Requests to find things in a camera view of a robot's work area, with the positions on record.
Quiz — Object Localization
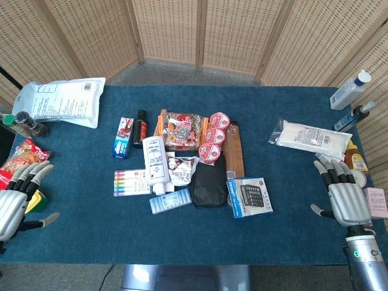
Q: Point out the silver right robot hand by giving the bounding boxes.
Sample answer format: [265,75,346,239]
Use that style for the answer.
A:
[310,155,373,227]

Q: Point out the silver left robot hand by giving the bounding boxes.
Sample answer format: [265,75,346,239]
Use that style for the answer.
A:
[0,160,61,243]

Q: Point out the blue and white calculator box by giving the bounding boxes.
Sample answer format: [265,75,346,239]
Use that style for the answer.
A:
[225,176,273,219]

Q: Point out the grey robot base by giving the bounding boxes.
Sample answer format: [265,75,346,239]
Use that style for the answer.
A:
[121,264,253,291]

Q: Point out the pink box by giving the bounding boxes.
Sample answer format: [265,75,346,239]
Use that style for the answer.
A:
[361,187,388,219]

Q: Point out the blue toothpaste box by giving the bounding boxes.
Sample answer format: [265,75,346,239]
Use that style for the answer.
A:
[112,116,135,159]

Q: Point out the yellow green sponge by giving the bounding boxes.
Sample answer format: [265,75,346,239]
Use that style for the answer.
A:
[24,189,49,215]

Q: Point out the white tape roll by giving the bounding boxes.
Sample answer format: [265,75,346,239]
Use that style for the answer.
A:
[350,169,368,189]

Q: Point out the yellow honey bottle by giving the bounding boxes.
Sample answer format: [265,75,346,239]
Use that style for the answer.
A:
[345,139,369,171]

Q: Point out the red snack bag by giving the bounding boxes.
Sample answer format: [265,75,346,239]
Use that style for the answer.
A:
[0,138,53,191]

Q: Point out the white noodle bag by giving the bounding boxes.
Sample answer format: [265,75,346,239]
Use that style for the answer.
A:
[268,119,354,159]

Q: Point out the blue table mat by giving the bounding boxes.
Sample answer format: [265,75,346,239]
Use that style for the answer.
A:
[0,84,374,265]

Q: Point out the dark blue spray bottle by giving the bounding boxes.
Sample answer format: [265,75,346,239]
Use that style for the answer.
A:
[333,101,376,132]

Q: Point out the green capped spice bottle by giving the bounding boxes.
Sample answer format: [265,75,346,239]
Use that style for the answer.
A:
[0,113,19,135]

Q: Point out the dark pepper grinder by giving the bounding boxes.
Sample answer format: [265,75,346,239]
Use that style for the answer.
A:
[14,111,50,139]

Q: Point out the white bottle blue cap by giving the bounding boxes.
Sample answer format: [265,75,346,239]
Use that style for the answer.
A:
[329,69,372,111]

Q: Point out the large white plastic bag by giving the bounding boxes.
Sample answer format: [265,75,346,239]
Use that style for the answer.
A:
[12,77,107,130]

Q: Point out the highlighter pen pack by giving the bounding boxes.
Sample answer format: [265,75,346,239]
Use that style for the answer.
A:
[113,169,152,198]

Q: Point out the long brown package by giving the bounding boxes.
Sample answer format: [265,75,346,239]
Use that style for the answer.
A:
[221,121,246,180]

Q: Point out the black pole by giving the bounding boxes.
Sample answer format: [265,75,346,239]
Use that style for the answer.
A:
[0,65,24,89]

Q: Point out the black zip pouch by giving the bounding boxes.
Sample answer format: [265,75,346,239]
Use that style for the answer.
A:
[190,153,229,209]

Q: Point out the red lidded snack cup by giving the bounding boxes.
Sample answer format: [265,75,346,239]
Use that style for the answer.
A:
[204,127,227,146]
[209,112,232,130]
[198,142,222,164]

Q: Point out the dark sauce bottle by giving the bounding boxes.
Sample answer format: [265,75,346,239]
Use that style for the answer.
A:
[132,109,149,150]

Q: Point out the large white plastic bottle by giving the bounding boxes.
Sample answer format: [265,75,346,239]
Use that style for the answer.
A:
[142,136,171,195]

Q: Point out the light blue battery pack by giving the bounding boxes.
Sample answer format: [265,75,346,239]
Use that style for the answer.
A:
[149,187,193,216]

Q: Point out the orange snack packet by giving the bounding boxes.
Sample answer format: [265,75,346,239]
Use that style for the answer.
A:
[153,109,210,138]

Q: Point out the white crumpled snack packet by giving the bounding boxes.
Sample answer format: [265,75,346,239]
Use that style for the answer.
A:
[165,151,200,186]

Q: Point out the colourful mixed beans bag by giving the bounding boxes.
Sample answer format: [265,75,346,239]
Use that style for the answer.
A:
[161,112,203,152]

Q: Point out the wicker folding screen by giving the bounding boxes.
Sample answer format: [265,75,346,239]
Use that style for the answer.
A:
[0,0,388,195]

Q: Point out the black floor cable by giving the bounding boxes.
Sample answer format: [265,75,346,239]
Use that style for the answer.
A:
[98,264,115,291]

